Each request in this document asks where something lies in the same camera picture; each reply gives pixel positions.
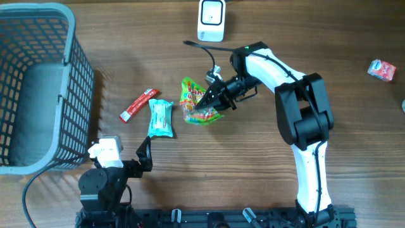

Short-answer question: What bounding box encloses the green Haribo gummy bag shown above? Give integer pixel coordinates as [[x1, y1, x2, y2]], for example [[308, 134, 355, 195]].
[[179, 77, 223, 125]]

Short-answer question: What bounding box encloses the teal tissue packet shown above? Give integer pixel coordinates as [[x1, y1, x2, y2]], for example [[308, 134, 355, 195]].
[[148, 99, 173, 137]]

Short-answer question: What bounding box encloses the red stick snack packet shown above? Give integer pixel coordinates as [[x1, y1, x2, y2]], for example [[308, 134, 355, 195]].
[[119, 89, 159, 124]]

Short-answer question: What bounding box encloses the small red candy packet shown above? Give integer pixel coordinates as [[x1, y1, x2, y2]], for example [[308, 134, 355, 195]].
[[367, 59, 396, 82]]

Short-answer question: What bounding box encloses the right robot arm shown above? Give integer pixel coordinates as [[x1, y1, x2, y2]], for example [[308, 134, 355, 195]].
[[196, 42, 334, 227]]

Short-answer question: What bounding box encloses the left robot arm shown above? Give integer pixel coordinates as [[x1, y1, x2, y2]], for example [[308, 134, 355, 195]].
[[75, 136, 153, 227]]

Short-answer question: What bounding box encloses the white barcode scanner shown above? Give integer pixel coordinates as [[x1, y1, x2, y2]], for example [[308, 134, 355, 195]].
[[197, 0, 226, 42]]

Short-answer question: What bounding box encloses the grey plastic shopping basket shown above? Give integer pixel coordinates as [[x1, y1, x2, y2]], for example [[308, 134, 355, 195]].
[[1, 3, 95, 175]]

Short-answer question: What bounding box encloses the black mounting rail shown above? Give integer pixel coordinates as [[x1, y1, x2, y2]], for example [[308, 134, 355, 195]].
[[75, 207, 357, 228]]

